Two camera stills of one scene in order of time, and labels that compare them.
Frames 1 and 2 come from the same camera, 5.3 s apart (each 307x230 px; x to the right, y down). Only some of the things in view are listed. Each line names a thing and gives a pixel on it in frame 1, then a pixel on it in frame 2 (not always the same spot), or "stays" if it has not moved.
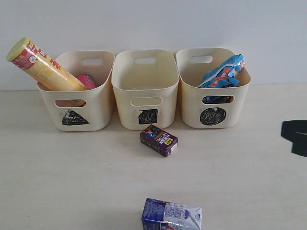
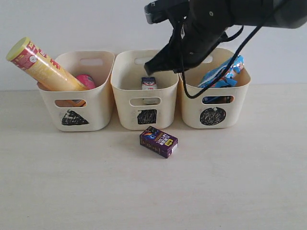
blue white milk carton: x=159 y=214 to x=148 y=83
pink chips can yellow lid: x=87 y=80 stays
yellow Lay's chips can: x=23 y=53 stays
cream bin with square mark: x=146 y=82 stays
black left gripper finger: x=295 y=131 to x=171 y=57
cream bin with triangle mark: x=88 y=109 stays
